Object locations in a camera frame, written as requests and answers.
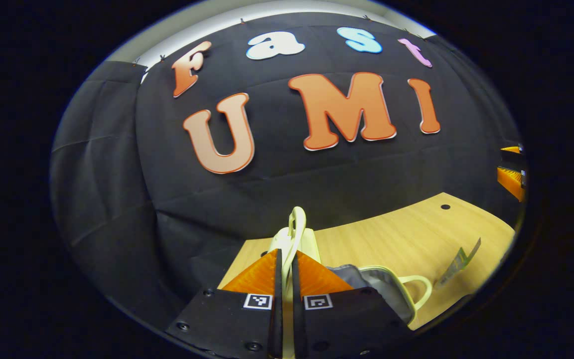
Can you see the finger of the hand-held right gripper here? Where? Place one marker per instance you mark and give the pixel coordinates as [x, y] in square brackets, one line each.
[515, 149]
[513, 182]

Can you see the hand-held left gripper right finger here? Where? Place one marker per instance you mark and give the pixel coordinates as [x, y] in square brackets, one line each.
[299, 324]

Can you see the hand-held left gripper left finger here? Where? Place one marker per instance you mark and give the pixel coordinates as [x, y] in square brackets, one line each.
[277, 319]

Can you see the cream suitcase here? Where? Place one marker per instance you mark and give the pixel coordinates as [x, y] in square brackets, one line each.
[381, 289]

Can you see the green silver sachet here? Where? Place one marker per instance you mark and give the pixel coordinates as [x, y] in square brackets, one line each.
[459, 262]

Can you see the black backdrop cloth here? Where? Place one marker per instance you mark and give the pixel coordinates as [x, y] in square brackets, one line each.
[217, 209]

